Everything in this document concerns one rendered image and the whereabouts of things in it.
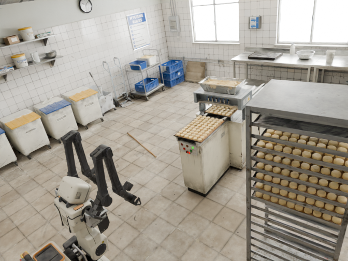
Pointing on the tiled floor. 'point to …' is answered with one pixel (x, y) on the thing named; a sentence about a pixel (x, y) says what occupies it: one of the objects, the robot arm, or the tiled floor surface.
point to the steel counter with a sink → (339, 64)
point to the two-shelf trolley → (143, 78)
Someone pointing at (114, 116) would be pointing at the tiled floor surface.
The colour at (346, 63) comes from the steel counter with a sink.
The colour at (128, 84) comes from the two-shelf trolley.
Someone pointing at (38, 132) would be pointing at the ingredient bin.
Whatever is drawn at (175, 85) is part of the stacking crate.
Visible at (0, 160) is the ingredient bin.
